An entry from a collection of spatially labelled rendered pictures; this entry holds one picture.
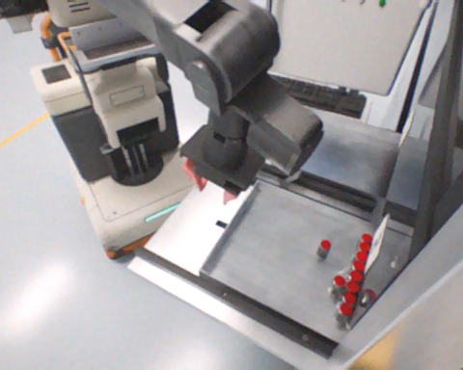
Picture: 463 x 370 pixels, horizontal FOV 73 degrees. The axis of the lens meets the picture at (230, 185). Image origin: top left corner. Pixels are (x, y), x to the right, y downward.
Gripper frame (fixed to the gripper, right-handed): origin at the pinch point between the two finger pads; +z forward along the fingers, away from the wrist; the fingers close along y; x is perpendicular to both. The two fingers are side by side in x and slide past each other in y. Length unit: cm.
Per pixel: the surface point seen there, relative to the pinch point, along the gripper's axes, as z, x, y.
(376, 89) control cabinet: 21, 91, 20
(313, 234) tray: 16.4, 14.4, 18.8
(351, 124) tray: 15, 54, 16
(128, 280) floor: 117, 10, -37
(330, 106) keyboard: 24, 73, 8
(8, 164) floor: 142, 35, -160
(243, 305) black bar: 16.0, -7.0, 12.5
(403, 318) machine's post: -15.2, -12.1, 22.7
